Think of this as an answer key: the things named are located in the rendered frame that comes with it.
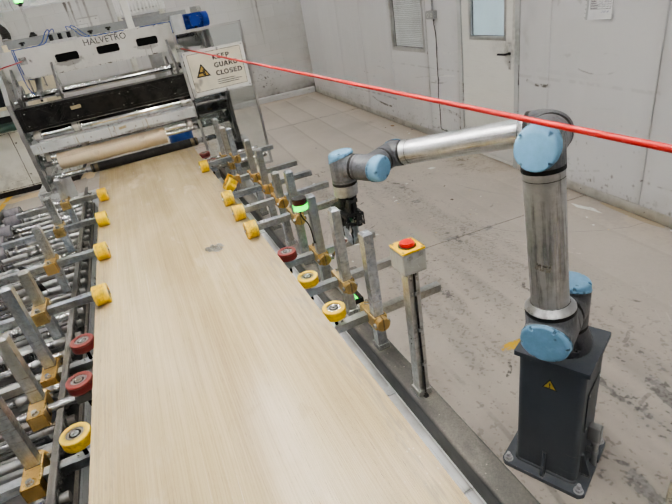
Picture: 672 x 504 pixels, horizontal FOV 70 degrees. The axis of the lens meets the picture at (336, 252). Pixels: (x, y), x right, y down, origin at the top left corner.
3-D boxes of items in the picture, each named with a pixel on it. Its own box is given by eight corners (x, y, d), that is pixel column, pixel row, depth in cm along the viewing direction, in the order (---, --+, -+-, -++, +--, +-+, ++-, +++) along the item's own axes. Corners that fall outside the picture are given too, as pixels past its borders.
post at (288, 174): (309, 260, 236) (289, 168, 213) (312, 263, 233) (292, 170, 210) (303, 263, 235) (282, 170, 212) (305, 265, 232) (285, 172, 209)
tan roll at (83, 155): (229, 124, 406) (225, 110, 400) (232, 127, 396) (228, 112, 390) (47, 171, 365) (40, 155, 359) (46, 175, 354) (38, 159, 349)
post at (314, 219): (331, 289, 217) (311, 191, 194) (334, 293, 214) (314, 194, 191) (324, 292, 216) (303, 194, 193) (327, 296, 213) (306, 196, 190)
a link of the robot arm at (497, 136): (581, 96, 134) (383, 136, 178) (569, 108, 125) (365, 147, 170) (586, 136, 138) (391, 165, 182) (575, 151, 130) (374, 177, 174)
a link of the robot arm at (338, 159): (344, 155, 163) (321, 154, 168) (349, 189, 169) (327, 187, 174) (359, 146, 169) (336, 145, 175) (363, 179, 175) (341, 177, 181)
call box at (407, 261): (413, 261, 133) (411, 236, 129) (427, 271, 127) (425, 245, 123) (391, 269, 131) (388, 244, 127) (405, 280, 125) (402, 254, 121)
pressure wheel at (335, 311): (331, 324, 171) (325, 298, 165) (352, 326, 168) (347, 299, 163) (324, 339, 164) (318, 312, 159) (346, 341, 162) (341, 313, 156)
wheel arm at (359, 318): (436, 289, 180) (435, 279, 177) (441, 293, 177) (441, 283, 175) (331, 332, 167) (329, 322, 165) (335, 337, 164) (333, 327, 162)
